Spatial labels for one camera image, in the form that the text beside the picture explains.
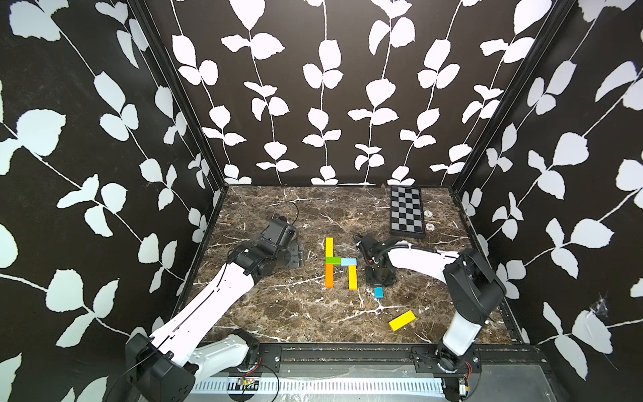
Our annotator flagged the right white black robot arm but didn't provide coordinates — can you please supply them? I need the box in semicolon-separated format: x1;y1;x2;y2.
353;234;507;371

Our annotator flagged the black white checkerboard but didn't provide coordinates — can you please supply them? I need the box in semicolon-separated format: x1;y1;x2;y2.
390;186;425;239

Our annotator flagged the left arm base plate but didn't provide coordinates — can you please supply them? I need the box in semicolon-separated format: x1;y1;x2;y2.
234;343;282;375

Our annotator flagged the white slotted cable duct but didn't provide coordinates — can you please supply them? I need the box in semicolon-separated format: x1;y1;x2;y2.
191;377;444;398

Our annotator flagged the light blue block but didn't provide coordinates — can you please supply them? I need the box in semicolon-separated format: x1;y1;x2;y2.
341;258;358;267

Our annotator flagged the green block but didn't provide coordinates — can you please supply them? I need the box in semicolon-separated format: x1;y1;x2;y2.
325;257;343;266

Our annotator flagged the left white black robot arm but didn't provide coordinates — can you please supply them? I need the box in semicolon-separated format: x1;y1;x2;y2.
124;216;303;401

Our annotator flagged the long yellow block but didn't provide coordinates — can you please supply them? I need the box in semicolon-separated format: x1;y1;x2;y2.
348;266;358;291

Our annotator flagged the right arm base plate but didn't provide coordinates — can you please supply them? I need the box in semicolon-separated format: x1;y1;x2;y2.
409;344;482;377

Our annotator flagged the orange block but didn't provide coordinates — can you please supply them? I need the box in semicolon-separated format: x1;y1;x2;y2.
325;264;334;289

